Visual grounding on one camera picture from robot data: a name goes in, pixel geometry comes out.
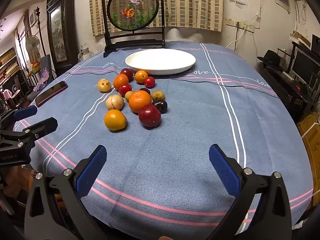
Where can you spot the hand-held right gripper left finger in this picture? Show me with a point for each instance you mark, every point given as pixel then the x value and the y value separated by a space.
pixel 90 172

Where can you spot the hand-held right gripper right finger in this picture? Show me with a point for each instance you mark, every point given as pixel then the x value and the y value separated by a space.
pixel 225 170

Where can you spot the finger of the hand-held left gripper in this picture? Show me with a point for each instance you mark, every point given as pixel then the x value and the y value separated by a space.
pixel 42 126
pixel 25 112

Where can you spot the yellow-orange citrus fruit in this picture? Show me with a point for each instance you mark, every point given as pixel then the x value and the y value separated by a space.
pixel 115 120

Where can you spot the tan spotted round fruit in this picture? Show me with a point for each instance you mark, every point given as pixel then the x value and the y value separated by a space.
pixel 104 85

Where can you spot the pale tan round fruit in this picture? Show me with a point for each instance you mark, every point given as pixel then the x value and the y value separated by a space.
pixel 114 102

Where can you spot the large red plum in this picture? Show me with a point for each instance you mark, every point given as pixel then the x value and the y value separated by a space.
pixel 149 115

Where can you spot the large orange tangerine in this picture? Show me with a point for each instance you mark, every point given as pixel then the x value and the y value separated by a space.
pixel 140 101

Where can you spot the large dark purple plum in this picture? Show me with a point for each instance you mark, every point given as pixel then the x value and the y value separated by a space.
pixel 161 106

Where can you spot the small orange tangerine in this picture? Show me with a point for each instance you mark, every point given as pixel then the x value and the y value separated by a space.
pixel 141 76
pixel 121 81

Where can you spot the small dark purple plum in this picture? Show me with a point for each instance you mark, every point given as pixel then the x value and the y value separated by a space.
pixel 145 90

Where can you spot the olive yellow round fruit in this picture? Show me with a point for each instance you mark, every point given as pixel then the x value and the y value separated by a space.
pixel 157 95

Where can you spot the white round plate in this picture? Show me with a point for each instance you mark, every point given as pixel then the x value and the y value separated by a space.
pixel 160 60

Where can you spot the person's right hand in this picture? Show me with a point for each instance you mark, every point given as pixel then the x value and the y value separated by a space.
pixel 165 238

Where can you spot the smartphone with red case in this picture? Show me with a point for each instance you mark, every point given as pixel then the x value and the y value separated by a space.
pixel 51 93

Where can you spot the purple cloth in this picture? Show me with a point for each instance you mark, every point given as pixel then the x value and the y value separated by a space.
pixel 43 76

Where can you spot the wooden bookshelf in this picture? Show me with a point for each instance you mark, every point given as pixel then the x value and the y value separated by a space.
pixel 8 62

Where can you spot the blue striped tablecloth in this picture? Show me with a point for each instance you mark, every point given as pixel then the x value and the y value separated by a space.
pixel 175 142

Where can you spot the dark chair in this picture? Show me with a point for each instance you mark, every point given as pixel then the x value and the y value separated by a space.
pixel 47 60

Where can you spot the white electric fan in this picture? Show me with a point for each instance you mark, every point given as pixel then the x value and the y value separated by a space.
pixel 32 46

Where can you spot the dark wooden pole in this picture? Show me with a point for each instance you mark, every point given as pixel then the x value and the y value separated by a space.
pixel 40 33

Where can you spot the white jug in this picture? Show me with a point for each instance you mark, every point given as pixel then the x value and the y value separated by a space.
pixel 85 53

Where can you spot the dark wooden framed painting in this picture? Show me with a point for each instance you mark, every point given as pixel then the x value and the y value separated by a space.
pixel 58 35

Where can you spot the small yellow fruit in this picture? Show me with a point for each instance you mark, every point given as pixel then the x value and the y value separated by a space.
pixel 128 95

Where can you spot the small red plum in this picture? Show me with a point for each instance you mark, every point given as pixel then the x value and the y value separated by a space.
pixel 149 81
pixel 125 89

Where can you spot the black desk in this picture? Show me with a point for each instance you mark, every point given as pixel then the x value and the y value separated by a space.
pixel 282 87

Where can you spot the dark red plum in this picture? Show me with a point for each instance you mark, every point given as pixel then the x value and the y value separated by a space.
pixel 128 72

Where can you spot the black hat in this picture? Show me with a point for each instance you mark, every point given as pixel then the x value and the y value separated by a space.
pixel 271 56

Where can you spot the black computer monitor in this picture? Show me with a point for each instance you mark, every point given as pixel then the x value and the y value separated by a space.
pixel 303 66

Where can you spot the round framed decorative screen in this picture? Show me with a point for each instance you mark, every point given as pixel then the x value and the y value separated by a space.
pixel 132 7

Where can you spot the black speaker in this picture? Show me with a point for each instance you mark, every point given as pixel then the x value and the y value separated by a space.
pixel 315 43

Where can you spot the beige checked curtain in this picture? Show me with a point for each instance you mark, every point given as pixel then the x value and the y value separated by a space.
pixel 190 2

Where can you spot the white wall outlet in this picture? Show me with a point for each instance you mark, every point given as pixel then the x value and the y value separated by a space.
pixel 230 21

